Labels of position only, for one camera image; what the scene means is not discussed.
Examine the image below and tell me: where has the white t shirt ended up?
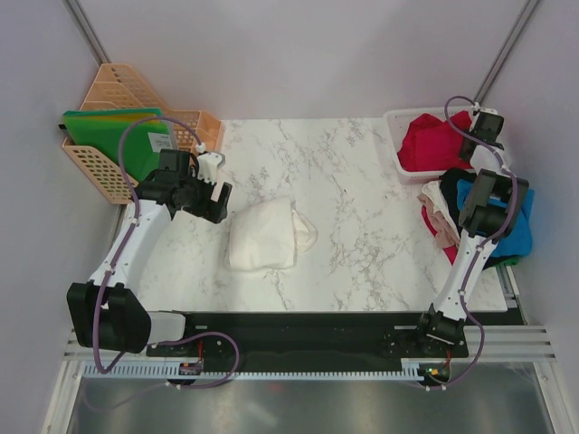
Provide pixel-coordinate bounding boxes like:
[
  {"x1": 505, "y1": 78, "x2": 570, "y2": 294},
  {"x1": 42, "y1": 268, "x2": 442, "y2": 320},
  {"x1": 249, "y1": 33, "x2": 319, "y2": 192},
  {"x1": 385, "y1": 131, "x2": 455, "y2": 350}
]
[{"x1": 225, "y1": 197, "x2": 318, "y2": 272}]

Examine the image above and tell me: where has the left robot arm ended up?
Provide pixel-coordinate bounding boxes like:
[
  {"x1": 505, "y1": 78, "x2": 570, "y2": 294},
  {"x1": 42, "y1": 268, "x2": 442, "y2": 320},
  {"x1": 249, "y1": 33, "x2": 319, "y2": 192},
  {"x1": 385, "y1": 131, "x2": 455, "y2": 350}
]
[{"x1": 67, "y1": 150, "x2": 232, "y2": 355}]

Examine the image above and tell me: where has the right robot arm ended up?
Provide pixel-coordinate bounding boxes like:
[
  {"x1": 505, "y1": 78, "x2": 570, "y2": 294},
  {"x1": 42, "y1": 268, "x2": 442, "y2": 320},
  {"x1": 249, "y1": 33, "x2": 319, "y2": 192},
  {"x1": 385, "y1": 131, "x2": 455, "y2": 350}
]
[{"x1": 413, "y1": 108, "x2": 530, "y2": 356}]

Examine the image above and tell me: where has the red t shirt in basket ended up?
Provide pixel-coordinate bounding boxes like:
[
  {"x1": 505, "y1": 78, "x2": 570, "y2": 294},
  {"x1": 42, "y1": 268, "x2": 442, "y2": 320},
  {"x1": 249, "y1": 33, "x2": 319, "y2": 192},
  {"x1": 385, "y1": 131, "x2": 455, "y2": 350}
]
[{"x1": 397, "y1": 113, "x2": 471, "y2": 172}]

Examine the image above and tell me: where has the black t shirt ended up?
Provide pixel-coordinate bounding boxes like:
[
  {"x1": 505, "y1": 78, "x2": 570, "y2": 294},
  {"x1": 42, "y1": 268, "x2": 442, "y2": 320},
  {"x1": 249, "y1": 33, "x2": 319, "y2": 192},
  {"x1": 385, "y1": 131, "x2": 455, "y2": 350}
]
[{"x1": 440, "y1": 168, "x2": 476, "y2": 220}]

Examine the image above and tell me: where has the white plastic basket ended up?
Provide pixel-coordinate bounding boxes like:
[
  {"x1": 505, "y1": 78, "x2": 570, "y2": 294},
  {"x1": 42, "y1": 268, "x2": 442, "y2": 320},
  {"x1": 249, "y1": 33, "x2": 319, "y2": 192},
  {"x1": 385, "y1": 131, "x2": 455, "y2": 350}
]
[{"x1": 384, "y1": 105, "x2": 501, "y2": 184}]

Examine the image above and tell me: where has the green file folder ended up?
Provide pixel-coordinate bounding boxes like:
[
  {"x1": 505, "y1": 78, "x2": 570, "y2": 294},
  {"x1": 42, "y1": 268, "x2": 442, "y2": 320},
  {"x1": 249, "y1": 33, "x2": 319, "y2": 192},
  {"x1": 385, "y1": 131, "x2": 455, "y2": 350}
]
[{"x1": 62, "y1": 117, "x2": 177, "y2": 182}]

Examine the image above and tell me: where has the beige pink t shirt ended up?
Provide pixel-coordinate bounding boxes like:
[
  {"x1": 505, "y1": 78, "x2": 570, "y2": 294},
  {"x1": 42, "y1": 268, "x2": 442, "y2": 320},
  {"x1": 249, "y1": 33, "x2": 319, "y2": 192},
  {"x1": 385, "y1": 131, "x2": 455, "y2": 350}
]
[{"x1": 417, "y1": 180, "x2": 460, "y2": 247}]

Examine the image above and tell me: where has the blue t shirt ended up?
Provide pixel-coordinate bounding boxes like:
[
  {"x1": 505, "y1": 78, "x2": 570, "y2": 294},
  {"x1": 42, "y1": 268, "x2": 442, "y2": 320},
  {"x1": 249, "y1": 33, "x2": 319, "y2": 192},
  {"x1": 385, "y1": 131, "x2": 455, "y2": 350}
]
[{"x1": 455, "y1": 179, "x2": 535, "y2": 259}]

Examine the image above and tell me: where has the red t shirt on table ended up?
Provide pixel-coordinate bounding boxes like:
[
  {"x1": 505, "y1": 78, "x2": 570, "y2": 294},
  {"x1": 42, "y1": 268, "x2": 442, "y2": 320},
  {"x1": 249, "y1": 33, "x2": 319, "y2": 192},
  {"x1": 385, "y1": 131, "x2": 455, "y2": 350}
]
[{"x1": 421, "y1": 206, "x2": 459, "y2": 264}]

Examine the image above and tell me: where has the peach plastic file organizer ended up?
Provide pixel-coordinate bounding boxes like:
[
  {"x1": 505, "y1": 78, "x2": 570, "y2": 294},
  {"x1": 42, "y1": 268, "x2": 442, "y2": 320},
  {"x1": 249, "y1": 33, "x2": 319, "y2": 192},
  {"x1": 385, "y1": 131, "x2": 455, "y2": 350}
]
[{"x1": 59, "y1": 63, "x2": 223, "y2": 204}]

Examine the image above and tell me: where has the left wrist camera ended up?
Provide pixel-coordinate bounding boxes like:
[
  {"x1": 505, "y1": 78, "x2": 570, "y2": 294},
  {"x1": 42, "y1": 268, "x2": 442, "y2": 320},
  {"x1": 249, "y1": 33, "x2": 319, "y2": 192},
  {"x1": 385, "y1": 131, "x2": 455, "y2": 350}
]
[{"x1": 196, "y1": 152, "x2": 225, "y2": 184}]

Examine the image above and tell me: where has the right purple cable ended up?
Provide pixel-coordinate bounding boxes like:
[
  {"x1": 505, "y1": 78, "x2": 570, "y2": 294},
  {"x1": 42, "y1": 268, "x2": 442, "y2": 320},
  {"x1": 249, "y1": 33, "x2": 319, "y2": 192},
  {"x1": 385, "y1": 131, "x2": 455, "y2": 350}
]
[{"x1": 406, "y1": 94, "x2": 517, "y2": 392}]

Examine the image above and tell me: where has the purple cable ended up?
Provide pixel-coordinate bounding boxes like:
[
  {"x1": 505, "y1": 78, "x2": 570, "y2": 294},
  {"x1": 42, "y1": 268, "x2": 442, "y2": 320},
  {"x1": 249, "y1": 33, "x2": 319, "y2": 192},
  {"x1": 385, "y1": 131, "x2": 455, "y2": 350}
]
[
  {"x1": 406, "y1": 94, "x2": 517, "y2": 392},
  {"x1": 92, "y1": 115, "x2": 241, "y2": 412}
]

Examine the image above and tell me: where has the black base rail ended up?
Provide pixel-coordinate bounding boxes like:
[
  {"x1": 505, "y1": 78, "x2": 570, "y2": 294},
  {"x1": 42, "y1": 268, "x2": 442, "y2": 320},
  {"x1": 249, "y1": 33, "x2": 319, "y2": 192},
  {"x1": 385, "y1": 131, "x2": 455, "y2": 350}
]
[{"x1": 144, "y1": 310, "x2": 526, "y2": 373}]

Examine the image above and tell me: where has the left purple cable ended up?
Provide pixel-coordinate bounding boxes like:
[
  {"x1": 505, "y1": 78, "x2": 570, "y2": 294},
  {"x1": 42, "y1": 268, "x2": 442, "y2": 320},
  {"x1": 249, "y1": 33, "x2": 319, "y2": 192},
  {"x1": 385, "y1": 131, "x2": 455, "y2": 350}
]
[{"x1": 92, "y1": 115, "x2": 241, "y2": 412}]

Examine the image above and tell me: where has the white slotted cable duct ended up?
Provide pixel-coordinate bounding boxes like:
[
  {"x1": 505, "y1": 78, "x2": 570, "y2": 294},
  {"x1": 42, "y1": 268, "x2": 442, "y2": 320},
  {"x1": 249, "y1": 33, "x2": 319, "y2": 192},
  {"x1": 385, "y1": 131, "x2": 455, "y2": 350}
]
[{"x1": 81, "y1": 359, "x2": 426, "y2": 382}]

